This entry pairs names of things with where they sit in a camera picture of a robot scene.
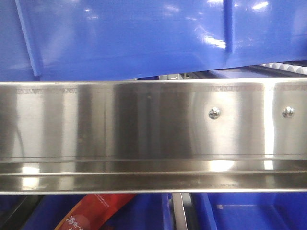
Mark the stainless steel shelf rail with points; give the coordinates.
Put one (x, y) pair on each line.
(211, 135)

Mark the lower blue bin with parts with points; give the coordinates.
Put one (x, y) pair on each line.
(251, 211)

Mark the lower left blue bin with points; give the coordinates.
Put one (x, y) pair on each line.
(144, 212)

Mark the right roller track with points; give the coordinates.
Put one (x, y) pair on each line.
(281, 69)

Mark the large blue bin left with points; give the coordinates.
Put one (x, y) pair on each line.
(86, 40)

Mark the red snack packet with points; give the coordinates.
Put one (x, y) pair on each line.
(93, 211)

